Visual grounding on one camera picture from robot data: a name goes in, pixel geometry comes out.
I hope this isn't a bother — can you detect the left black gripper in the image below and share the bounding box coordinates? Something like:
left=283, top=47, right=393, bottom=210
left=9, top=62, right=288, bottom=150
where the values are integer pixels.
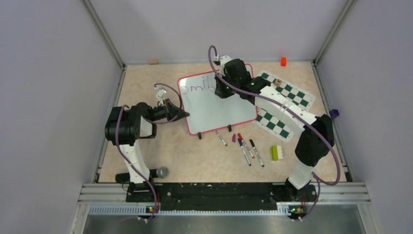
left=149, top=98, right=189, bottom=123

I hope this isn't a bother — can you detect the pink framed whiteboard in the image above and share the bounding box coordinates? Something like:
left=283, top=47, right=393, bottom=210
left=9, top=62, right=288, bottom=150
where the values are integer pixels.
left=177, top=71, right=258, bottom=135

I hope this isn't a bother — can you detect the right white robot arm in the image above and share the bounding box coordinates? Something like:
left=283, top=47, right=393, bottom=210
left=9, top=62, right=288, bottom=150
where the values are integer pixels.
left=209, top=57, right=336, bottom=201

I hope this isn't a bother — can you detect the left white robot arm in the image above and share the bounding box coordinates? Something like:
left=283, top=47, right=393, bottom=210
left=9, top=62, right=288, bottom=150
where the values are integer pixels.
left=104, top=98, right=190, bottom=202

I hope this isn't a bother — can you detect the green whiteboard marker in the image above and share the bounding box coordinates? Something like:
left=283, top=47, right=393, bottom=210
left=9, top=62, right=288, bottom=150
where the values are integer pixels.
left=214, top=130, right=227, bottom=146

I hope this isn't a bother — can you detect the red whiteboard marker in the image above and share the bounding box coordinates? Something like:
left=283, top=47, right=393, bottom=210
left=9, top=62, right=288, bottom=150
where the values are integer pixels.
left=237, top=133, right=255, bottom=158

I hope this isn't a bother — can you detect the blue whiteboard marker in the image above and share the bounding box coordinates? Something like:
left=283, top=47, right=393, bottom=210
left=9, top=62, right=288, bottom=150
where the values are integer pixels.
left=237, top=138, right=251, bottom=166

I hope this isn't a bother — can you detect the black whiteboard marker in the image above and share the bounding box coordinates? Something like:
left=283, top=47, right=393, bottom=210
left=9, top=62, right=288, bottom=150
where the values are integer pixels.
left=249, top=139, right=264, bottom=167

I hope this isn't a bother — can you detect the wooden cube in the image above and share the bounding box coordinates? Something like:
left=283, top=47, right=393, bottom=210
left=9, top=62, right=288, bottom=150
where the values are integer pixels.
left=273, top=79, right=282, bottom=87

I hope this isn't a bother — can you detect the orange block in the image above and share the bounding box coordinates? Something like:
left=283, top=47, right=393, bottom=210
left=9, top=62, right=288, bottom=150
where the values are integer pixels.
left=280, top=57, right=287, bottom=67

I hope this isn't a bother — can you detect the cork stopper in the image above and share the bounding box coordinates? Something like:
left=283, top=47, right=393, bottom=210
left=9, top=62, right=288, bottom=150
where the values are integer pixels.
left=148, top=60, right=159, bottom=65

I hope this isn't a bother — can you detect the black grey microphone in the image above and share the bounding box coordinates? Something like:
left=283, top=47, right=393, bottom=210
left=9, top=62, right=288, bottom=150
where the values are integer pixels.
left=115, top=167, right=169, bottom=184

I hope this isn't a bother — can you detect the green white chessboard mat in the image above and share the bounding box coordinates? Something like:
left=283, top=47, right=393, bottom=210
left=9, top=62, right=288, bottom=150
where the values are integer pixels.
left=254, top=70, right=316, bottom=142

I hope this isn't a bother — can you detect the green white toy brick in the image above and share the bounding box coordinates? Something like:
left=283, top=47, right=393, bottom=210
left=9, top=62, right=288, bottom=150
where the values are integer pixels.
left=271, top=145, right=283, bottom=161

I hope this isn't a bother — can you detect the purple block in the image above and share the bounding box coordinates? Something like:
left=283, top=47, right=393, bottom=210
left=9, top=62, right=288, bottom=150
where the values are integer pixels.
left=329, top=109, right=340, bottom=119

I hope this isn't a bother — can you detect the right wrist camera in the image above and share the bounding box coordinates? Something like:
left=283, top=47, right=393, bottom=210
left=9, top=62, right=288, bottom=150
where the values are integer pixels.
left=213, top=55, right=232, bottom=67

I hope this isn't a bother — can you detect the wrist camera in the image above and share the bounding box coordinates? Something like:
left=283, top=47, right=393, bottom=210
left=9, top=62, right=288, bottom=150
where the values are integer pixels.
left=213, top=55, right=232, bottom=67
left=156, top=88, right=167, bottom=102

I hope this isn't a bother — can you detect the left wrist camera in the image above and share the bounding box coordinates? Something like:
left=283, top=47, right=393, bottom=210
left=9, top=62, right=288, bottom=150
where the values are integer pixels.
left=156, top=88, right=167, bottom=102

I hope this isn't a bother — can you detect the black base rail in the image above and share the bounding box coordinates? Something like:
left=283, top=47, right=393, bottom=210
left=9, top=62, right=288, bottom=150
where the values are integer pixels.
left=126, top=182, right=317, bottom=211

